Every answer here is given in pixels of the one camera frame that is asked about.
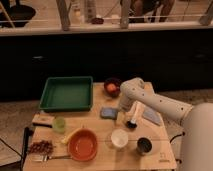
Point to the yellow banana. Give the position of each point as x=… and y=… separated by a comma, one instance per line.
x=65, y=140

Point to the green plastic tray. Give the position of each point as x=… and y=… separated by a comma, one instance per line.
x=63, y=94

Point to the black round chair base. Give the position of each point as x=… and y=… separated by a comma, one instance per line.
x=19, y=14

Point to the orange fruit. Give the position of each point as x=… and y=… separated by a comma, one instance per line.
x=111, y=87

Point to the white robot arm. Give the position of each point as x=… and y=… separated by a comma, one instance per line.
x=196, y=151

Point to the dark metal cup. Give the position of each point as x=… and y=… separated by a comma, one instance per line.
x=143, y=146

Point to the seated person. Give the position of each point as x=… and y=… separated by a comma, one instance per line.
x=141, y=7

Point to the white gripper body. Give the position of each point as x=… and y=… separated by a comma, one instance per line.
x=125, y=104

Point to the silver fork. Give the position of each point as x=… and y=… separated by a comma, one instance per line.
x=44, y=158

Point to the blue grey folded cloth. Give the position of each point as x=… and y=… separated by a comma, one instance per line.
x=151, y=115

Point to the orange red bowl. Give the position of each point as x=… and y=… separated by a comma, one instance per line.
x=82, y=145

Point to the dark maroon bowl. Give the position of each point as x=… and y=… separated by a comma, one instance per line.
x=117, y=82

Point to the blue sponge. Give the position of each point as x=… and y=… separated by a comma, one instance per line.
x=108, y=113

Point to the green plastic cup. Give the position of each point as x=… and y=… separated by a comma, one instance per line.
x=59, y=124

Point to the black table clamp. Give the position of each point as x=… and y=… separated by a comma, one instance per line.
x=27, y=133

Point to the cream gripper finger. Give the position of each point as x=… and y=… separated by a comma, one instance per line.
x=120, y=118

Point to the wooden block eraser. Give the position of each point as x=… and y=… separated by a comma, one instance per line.
x=42, y=120

